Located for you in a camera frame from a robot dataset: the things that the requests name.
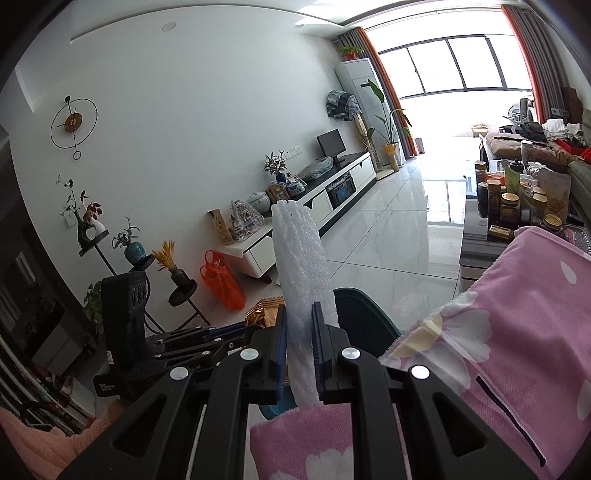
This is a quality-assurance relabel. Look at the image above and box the tan gift box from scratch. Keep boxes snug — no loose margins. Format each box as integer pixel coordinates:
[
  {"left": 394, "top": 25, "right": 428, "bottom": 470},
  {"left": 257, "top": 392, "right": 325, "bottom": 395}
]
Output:
[{"left": 208, "top": 209, "right": 233, "bottom": 245}]

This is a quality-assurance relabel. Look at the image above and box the leafy green floor plant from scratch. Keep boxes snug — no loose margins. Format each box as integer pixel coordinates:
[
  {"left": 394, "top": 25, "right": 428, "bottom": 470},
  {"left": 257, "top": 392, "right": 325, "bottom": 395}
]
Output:
[{"left": 83, "top": 281, "right": 105, "bottom": 337}]

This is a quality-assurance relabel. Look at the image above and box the brown paper bag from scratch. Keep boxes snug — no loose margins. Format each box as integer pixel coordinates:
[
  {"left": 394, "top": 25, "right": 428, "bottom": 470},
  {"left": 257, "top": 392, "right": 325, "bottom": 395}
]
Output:
[{"left": 538, "top": 168, "right": 573, "bottom": 223}]

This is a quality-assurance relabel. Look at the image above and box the black tiered plant stand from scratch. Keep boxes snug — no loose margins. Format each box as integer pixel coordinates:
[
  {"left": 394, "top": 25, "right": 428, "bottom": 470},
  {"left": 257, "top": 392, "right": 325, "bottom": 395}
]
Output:
[{"left": 78, "top": 231, "right": 211, "bottom": 335}]

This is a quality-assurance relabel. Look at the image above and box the plant in dark blue vase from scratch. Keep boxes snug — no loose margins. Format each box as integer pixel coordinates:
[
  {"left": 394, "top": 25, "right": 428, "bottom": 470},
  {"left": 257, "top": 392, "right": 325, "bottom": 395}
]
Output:
[{"left": 263, "top": 151, "right": 288, "bottom": 184}]

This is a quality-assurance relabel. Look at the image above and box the large window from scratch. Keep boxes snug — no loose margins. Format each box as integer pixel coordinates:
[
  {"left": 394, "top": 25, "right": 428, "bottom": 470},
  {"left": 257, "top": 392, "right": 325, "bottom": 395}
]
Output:
[{"left": 376, "top": 34, "right": 534, "bottom": 100}]

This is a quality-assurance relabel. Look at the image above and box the black glass coffee table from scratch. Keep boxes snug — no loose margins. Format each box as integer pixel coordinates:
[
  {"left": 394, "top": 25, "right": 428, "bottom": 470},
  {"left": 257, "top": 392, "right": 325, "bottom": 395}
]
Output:
[{"left": 459, "top": 159, "right": 522, "bottom": 283}]

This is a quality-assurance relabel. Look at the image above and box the orange grey curtain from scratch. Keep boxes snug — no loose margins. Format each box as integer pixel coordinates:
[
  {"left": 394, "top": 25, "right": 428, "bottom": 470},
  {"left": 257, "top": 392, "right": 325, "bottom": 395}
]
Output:
[
  {"left": 339, "top": 27, "right": 414, "bottom": 158},
  {"left": 501, "top": 4, "right": 566, "bottom": 125}
]

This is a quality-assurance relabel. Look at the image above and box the dark teal bin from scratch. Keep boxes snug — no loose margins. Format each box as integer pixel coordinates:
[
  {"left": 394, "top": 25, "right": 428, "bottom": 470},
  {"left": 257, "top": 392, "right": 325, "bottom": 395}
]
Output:
[{"left": 259, "top": 287, "right": 402, "bottom": 422}]

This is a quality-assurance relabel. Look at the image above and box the white TV cabinet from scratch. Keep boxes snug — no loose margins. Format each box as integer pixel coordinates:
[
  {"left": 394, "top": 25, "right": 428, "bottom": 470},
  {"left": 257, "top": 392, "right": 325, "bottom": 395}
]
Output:
[{"left": 217, "top": 151, "right": 377, "bottom": 284}]

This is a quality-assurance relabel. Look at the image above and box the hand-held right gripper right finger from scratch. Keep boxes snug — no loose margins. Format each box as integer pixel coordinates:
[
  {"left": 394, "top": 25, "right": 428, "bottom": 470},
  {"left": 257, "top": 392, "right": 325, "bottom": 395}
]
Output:
[{"left": 311, "top": 302, "right": 539, "bottom": 480}]

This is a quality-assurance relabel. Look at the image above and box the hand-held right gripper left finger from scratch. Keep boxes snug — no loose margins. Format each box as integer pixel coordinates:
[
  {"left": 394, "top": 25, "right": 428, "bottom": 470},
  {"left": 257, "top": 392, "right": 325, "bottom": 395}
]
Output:
[{"left": 58, "top": 302, "right": 289, "bottom": 480}]

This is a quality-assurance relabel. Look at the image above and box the covered standing fan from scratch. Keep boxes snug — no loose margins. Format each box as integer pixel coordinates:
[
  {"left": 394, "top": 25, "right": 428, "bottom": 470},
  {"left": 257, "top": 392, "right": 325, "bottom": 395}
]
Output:
[{"left": 326, "top": 90, "right": 400, "bottom": 181}]

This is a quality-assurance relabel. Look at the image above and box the white desk fan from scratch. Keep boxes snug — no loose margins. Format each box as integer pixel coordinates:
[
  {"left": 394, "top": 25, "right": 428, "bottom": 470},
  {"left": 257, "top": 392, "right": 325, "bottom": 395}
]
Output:
[{"left": 505, "top": 97, "right": 532, "bottom": 125}]

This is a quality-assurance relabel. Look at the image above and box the gold snack wrapper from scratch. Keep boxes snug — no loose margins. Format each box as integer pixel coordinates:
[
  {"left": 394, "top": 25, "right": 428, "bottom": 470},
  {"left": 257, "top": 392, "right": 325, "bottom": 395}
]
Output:
[{"left": 244, "top": 298, "right": 284, "bottom": 329}]

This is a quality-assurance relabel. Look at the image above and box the person's left forearm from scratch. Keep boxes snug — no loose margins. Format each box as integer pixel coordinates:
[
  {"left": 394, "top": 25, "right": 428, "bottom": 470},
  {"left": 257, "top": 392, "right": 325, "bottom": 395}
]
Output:
[{"left": 0, "top": 401, "right": 122, "bottom": 480}]

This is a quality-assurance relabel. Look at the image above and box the dark shelf unit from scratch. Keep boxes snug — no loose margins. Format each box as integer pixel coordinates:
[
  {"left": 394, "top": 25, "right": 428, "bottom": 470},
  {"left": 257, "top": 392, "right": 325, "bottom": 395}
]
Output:
[{"left": 0, "top": 124, "right": 100, "bottom": 435}]

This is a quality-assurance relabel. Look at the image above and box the blue vase with plant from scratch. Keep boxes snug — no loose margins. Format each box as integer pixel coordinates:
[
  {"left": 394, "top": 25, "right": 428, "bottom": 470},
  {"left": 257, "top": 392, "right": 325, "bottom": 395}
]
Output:
[{"left": 112, "top": 217, "right": 148, "bottom": 267}]

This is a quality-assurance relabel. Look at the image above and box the ship model in clear cover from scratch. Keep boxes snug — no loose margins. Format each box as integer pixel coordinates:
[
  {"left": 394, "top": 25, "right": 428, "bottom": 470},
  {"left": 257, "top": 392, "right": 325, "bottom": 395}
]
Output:
[{"left": 229, "top": 199, "right": 265, "bottom": 241}]

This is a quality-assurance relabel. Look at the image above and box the plastic wrapped bundle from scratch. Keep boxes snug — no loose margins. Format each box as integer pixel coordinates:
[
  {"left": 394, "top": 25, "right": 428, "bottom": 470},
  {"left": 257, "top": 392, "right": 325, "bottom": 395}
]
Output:
[{"left": 298, "top": 157, "right": 334, "bottom": 180}]

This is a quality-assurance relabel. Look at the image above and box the black monitor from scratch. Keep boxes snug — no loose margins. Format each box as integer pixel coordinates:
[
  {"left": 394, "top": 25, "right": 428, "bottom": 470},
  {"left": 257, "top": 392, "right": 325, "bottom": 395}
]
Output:
[{"left": 316, "top": 130, "right": 347, "bottom": 163}]

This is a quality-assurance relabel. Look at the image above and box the pile of clothes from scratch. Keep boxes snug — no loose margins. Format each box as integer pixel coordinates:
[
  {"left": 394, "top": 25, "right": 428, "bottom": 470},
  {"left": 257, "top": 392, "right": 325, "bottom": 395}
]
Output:
[{"left": 501, "top": 117, "right": 591, "bottom": 149}]

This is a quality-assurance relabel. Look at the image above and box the white standing air conditioner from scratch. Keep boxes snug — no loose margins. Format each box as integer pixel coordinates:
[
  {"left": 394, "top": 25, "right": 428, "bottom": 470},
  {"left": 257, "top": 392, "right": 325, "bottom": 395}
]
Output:
[{"left": 334, "top": 58, "right": 393, "bottom": 153}]

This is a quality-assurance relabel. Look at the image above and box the white foam net sleeve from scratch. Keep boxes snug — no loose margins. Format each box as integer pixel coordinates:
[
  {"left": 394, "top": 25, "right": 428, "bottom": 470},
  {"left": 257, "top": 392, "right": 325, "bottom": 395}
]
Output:
[{"left": 270, "top": 199, "right": 340, "bottom": 409}]

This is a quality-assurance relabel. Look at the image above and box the group of jars and bottles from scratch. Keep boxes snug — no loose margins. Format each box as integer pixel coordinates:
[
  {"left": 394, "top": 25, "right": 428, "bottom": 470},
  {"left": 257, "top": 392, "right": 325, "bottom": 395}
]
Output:
[{"left": 475, "top": 141, "right": 575, "bottom": 241}]

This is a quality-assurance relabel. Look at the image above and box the tall plant in yellow pot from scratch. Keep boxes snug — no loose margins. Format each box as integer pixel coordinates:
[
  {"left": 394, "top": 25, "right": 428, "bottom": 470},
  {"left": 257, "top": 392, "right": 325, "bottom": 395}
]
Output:
[{"left": 367, "top": 79, "right": 413, "bottom": 171}]

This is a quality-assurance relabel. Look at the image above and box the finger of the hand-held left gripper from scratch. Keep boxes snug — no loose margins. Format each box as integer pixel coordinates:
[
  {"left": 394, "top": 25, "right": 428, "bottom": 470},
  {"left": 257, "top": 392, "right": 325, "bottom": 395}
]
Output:
[
  {"left": 154, "top": 339, "right": 256, "bottom": 366},
  {"left": 154, "top": 322, "right": 250, "bottom": 344}
]

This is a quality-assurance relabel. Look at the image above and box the brown sofa chaise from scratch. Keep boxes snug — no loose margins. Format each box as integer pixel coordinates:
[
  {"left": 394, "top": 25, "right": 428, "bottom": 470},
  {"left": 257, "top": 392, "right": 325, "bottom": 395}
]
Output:
[{"left": 480, "top": 134, "right": 578, "bottom": 167}]

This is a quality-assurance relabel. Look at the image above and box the round black wall clock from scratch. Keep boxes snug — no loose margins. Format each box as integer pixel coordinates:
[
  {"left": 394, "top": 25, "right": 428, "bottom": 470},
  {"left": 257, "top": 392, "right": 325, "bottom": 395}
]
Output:
[{"left": 50, "top": 95, "right": 99, "bottom": 161}]

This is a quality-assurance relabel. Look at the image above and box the orange plastic bag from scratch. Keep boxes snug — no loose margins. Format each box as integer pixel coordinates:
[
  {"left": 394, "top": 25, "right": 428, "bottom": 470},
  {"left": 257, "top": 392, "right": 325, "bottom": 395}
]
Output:
[{"left": 200, "top": 250, "right": 246, "bottom": 311}]

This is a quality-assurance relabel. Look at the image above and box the white ceramic jar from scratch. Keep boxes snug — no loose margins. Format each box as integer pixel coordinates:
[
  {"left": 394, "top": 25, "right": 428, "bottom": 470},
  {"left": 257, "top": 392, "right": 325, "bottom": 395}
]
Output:
[{"left": 247, "top": 191, "right": 271, "bottom": 217}]

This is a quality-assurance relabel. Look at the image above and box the black vase with yellow wheat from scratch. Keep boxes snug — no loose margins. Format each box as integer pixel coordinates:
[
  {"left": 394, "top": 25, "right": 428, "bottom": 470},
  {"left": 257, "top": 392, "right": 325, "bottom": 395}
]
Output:
[{"left": 151, "top": 240, "right": 191, "bottom": 287}]

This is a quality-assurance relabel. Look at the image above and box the grey green sofa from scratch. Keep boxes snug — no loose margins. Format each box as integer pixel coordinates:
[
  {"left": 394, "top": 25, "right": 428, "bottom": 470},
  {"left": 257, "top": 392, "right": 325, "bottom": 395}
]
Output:
[{"left": 568, "top": 159, "right": 591, "bottom": 223}]

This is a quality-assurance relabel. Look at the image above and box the pink printed blanket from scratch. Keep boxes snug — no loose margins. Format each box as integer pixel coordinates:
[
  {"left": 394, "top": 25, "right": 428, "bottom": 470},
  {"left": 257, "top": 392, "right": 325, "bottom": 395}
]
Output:
[{"left": 249, "top": 226, "right": 591, "bottom": 480}]

